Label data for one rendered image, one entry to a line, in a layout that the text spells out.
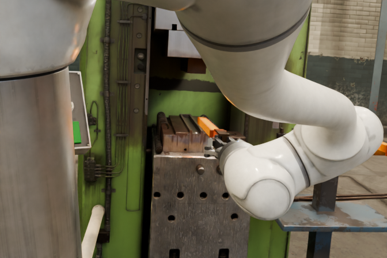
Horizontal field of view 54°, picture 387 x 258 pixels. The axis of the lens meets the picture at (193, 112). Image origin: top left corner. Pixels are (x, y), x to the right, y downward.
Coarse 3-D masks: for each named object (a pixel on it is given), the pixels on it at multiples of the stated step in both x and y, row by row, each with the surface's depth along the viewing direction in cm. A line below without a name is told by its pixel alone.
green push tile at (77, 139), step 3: (75, 123) 125; (78, 123) 126; (75, 126) 125; (78, 126) 125; (75, 129) 124; (78, 129) 125; (75, 132) 124; (78, 132) 124; (75, 135) 124; (78, 135) 124; (75, 138) 123; (78, 138) 124; (75, 141) 123; (78, 141) 123
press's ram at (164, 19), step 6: (156, 12) 137; (162, 12) 137; (168, 12) 137; (174, 12) 137; (156, 18) 137; (162, 18) 137; (168, 18) 137; (174, 18) 138; (156, 24) 137; (162, 24) 137; (168, 24) 138; (174, 24) 139; (156, 30) 143; (162, 30) 141; (168, 30) 139; (174, 30) 148; (180, 30) 139
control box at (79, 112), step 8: (72, 72) 132; (80, 72) 134; (72, 80) 131; (80, 80) 132; (72, 88) 130; (80, 88) 131; (72, 96) 129; (80, 96) 130; (72, 104) 127; (80, 104) 129; (72, 112) 127; (80, 112) 128; (80, 120) 127; (80, 128) 126; (88, 128) 127; (88, 136) 126; (80, 144) 124; (88, 144) 125; (80, 152) 128
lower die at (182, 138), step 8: (168, 120) 176; (176, 120) 171; (184, 120) 166; (176, 128) 151; (184, 128) 152; (200, 128) 149; (168, 136) 144; (176, 136) 144; (184, 136) 144; (192, 136) 145; (200, 136) 145; (208, 136) 146; (168, 144) 144; (176, 144) 144; (184, 144) 145; (192, 144) 145; (200, 144) 146; (200, 152) 146
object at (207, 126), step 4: (200, 120) 128; (204, 120) 127; (208, 120) 128; (200, 124) 128; (204, 124) 119; (208, 124) 118; (212, 124) 119; (204, 128) 119; (208, 128) 112; (212, 128) 111; (216, 128) 111; (208, 132) 111; (212, 132) 104; (220, 132) 98; (224, 132) 98; (212, 136) 104; (224, 136) 96; (224, 140) 96
